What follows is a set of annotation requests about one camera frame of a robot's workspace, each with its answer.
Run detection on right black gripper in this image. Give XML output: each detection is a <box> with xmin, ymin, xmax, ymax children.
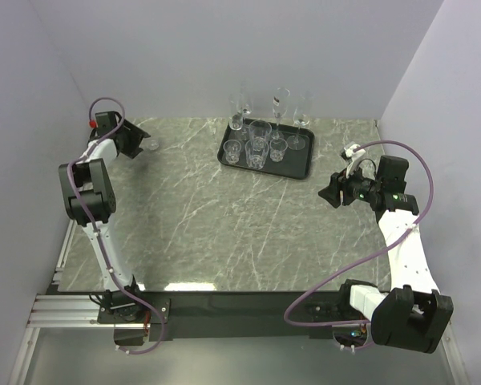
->
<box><xmin>317</xmin><ymin>160</ymin><xmax>382</xmax><ymax>209</ymax></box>

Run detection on small faceted tumbler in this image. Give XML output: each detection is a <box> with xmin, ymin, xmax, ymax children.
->
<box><xmin>223</xmin><ymin>140</ymin><xmax>242</xmax><ymax>164</ymax></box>
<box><xmin>269</xmin><ymin>139</ymin><xmax>288</xmax><ymax>163</ymax></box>
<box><xmin>148</xmin><ymin>140</ymin><xmax>160</xmax><ymax>151</ymax></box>

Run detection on clear flute glass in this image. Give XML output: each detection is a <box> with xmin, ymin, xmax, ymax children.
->
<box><xmin>287</xmin><ymin>91</ymin><xmax>313</xmax><ymax>151</ymax></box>

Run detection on faceted tumbler front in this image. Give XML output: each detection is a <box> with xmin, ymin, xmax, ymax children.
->
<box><xmin>245</xmin><ymin>139</ymin><xmax>269</xmax><ymax>170</ymax></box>

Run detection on clear glass tumbler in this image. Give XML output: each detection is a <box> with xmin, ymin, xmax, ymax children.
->
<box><xmin>249</xmin><ymin>120</ymin><xmax>272</xmax><ymax>151</ymax></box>

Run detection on small stemmed glass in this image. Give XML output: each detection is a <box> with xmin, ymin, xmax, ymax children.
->
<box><xmin>228</xmin><ymin>94</ymin><xmax>244</xmax><ymax>131</ymax></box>

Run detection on champagne flute with dark mark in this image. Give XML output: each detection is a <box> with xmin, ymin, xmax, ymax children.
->
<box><xmin>269</xmin><ymin>87</ymin><xmax>290</xmax><ymax>141</ymax></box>

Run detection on clear wine glass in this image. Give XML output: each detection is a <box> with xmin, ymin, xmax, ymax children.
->
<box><xmin>238</xmin><ymin>80</ymin><xmax>253</xmax><ymax>140</ymax></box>

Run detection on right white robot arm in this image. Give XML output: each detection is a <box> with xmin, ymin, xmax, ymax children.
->
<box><xmin>318</xmin><ymin>152</ymin><xmax>454</xmax><ymax>353</ymax></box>

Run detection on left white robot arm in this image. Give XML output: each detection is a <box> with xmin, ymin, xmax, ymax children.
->
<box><xmin>59</xmin><ymin>111</ymin><xmax>150</xmax><ymax>322</ymax></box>

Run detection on black rectangular tray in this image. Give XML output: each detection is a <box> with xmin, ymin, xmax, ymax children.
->
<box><xmin>217</xmin><ymin>124</ymin><xmax>315</xmax><ymax>180</ymax></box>

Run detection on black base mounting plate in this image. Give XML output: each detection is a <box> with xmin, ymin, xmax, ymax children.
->
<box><xmin>97</xmin><ymin>291</ymin><xmax>358</xmax><ymax>341</ymax></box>

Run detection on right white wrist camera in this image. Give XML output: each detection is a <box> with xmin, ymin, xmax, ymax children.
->
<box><xmin>340</xmin><ymin>142</ymin><xmax>366</xmax><ymax>178</ymax></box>

